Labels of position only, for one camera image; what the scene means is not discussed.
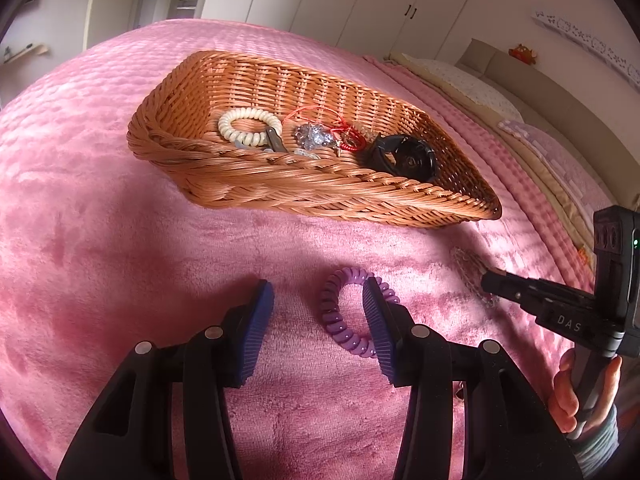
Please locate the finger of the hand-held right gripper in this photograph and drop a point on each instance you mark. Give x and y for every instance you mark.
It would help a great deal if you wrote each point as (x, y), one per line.
(525, 290)

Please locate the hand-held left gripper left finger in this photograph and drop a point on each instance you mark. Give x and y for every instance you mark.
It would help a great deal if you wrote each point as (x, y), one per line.
(255, 335)

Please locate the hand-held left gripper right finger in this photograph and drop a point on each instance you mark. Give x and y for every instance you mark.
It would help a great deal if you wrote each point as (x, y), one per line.
(380, 330)

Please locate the woven wicker basket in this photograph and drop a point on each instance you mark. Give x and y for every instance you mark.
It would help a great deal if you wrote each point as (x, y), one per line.
(300, 195)

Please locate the black hair claw clip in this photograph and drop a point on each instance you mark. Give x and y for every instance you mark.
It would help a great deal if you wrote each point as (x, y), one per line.
(400, 160)

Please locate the metal hair clip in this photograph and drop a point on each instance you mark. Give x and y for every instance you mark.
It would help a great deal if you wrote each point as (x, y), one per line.
(275, 141)

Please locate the person's right forearm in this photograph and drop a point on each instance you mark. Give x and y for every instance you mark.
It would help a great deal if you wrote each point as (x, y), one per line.
(600, 452)

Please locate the person's right hand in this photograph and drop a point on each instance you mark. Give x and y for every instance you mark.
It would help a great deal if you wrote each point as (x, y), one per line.
(561, 395)

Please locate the orange quilt tag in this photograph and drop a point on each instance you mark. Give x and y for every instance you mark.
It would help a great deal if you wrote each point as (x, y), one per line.
(583, 254)

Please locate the purple patterned pillow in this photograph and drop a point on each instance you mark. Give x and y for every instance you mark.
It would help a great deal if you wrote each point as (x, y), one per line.
(555, 160)

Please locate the pink plush blanket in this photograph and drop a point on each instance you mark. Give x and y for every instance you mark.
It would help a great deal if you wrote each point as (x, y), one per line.
(125, 260)

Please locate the beige bed headboard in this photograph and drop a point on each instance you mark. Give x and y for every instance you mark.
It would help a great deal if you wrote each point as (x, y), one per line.
(565, 105)

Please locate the white dotted pillow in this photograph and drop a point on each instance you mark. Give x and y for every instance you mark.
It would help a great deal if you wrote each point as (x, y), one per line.
(465, 87)

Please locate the red plush toy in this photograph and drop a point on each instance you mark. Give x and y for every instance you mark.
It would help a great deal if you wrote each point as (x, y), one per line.
(523, 54)

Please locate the white wardrobe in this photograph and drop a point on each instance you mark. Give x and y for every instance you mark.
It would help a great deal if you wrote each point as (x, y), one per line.
(350, 0)

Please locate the white room door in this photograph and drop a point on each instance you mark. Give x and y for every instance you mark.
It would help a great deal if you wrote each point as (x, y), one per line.
(112, 0)

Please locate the white decorative wall shelf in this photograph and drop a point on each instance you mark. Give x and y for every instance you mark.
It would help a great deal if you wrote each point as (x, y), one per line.
(590, 42)

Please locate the small wooden wall shelf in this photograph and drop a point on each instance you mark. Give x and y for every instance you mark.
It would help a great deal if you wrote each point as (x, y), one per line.
(25, 53)

